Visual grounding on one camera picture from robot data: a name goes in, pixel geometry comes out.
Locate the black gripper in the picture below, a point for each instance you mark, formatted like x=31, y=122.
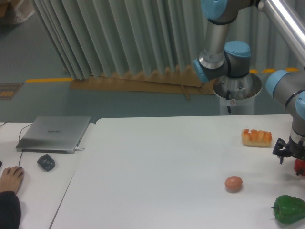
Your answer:
x=291, y=149

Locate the red bell pepper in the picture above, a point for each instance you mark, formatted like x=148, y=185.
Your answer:
x=299, y=167

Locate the black sleeved forearm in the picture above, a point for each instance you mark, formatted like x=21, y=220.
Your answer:
x=10, y=211

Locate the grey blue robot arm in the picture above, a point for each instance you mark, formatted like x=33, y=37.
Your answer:
x=231, y=61

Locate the person's bare hand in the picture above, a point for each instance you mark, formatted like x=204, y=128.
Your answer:
x=11, y=179

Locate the orange bread toy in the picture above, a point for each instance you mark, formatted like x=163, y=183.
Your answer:
x=256, y=138

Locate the green bell pepper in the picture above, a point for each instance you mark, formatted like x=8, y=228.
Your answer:
x=288, y=209

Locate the brown egg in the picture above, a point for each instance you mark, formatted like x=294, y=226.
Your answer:
x=233, y=183

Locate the brown cardboard sheet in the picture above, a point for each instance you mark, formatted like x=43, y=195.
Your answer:
x=174, y=82

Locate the pale green curtain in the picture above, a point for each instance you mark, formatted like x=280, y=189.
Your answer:
x=105, y=36

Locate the silver laptop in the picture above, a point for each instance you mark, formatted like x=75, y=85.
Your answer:
x=54, y=134

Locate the black round controller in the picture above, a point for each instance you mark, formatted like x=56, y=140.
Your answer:
x=46, y=162

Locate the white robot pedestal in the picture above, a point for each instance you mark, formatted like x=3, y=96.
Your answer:
x=237, y=95

